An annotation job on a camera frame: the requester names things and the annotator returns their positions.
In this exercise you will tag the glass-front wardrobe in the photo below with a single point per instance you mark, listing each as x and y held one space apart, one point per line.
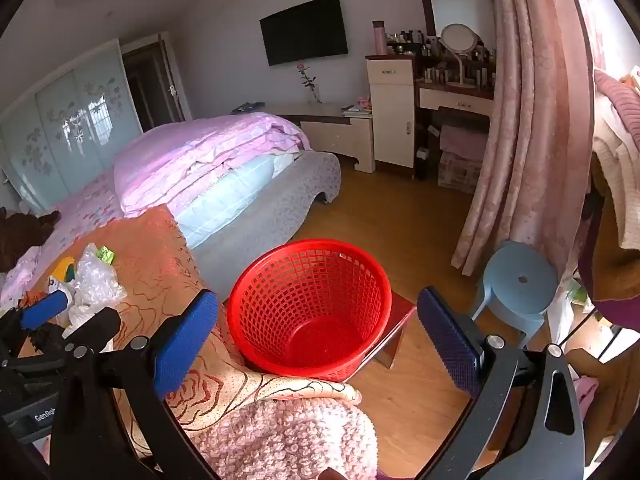
65 125

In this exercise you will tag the clear plastic bag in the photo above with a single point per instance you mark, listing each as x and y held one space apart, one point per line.
97 280

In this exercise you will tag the grey bed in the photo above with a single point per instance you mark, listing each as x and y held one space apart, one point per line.
280 205

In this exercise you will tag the round makeup mirror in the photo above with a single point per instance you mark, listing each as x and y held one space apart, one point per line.
459 40

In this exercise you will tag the maroon hanging garment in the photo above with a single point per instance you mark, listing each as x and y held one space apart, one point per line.
615 305

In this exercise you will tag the pink duvet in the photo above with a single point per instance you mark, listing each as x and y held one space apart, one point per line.
200 155

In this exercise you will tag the pink bottle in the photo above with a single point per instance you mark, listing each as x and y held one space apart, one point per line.
380 37

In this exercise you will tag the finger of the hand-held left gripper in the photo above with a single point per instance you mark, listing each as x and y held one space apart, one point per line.
100 325
45 309

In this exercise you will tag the clear storage box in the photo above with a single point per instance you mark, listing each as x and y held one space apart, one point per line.
457 172

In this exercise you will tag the bedroom door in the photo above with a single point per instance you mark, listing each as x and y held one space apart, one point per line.
175 95

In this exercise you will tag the pink curtain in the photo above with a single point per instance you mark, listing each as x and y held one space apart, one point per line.
525 135

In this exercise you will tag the rose in glass vase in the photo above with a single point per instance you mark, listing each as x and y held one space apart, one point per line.
314 91

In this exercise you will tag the dressing table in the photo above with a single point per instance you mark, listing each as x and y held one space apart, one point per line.
455 102

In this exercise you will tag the black wall television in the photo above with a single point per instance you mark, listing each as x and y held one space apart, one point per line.
305 30

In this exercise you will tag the pink printed garment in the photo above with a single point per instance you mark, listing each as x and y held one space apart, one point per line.
17 270

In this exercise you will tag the green wrapper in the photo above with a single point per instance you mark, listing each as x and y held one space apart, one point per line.
106 255

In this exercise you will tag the floral pink bed sheet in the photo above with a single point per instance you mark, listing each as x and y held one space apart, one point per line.
85 210

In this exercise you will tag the white tissue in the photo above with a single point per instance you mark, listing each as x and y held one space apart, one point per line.
57 287

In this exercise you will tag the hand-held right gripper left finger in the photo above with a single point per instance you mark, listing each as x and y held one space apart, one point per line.
185 345

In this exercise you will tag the framed dresser mirror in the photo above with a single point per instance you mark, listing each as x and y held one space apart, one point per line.
455 0

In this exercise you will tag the small black bin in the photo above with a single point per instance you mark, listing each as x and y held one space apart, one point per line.
422 160

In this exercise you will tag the row of cosmetic bottles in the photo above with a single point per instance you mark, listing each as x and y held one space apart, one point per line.
435 72

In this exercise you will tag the orange rose-pattern blanket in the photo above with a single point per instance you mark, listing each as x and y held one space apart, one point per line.
165 260

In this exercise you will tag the blue plastic stool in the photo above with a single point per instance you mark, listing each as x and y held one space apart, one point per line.
520 265

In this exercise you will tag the white tall cabinet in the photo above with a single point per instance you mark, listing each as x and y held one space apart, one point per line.
392 110

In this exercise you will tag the brown teddy bear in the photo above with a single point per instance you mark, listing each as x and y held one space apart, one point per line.
25 235

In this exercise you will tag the light blue folded quilt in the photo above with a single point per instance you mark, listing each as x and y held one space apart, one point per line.
220 197

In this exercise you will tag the pink knitted blanket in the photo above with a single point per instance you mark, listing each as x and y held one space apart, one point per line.
300 440

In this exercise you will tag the green and yellow sponge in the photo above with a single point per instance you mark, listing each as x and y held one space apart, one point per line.
65 267

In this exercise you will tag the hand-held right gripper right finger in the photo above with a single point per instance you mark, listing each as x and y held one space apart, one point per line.
447 345

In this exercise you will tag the pink hanging garment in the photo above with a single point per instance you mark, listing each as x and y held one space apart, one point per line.
617 100

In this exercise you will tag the red plastic basket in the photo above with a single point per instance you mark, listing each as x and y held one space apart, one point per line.
310 330

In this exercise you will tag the cream hanging garment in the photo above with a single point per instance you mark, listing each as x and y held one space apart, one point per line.
615 170

